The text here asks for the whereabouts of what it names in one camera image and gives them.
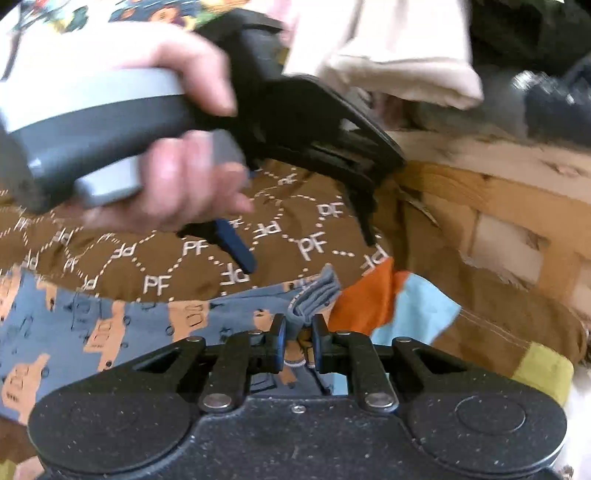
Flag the blue car print pants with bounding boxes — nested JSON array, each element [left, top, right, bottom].
[[1, 266, 346, 424]]

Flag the person's left hand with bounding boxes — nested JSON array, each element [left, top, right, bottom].
[[80, 23, 252, 232]]

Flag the brown PF pattern duvet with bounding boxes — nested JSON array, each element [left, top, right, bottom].
[[1, 162, 588, 363]]

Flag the cream hanging cloth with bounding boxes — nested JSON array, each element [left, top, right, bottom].
[[284, 0, 484, 110]]

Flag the wooden bed frame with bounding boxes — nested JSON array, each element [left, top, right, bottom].
[[391, 131, 590, 314]]

